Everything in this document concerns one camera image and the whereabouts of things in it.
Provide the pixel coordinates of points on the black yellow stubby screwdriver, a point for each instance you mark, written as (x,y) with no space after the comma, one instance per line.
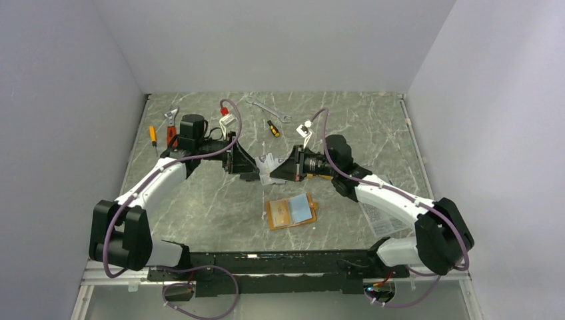
(273,129)

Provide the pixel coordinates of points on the clear plastic screw box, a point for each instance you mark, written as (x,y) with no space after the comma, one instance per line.
(382,224)

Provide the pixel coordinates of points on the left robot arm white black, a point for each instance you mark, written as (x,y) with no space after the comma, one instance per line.
(120,230)

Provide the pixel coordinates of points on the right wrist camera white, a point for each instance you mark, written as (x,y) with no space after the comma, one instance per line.
(305,131)

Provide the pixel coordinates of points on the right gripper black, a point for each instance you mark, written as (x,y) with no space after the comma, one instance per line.
(293,168)

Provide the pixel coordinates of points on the grey credit card stack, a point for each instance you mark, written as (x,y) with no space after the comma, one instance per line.
(266,164)

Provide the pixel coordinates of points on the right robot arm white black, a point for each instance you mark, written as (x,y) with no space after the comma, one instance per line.
(441,240)

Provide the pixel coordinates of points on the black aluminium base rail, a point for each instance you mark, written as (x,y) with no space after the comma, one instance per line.
(345,271)

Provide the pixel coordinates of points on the red handled adjustable wrench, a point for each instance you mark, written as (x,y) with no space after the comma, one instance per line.
(170,117)

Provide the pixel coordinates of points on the black credit card stack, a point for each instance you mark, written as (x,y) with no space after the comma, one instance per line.
(250,177)

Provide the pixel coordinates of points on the orange leather card holder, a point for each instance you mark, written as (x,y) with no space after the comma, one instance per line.
(302,209)

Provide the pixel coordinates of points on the silver open-end wrench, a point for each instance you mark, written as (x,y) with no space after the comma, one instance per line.
(283,117)

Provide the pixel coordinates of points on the small yellow screwdriver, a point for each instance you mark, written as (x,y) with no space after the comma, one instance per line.
(153,137)

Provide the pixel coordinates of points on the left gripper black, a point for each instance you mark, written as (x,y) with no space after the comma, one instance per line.
(238,160)

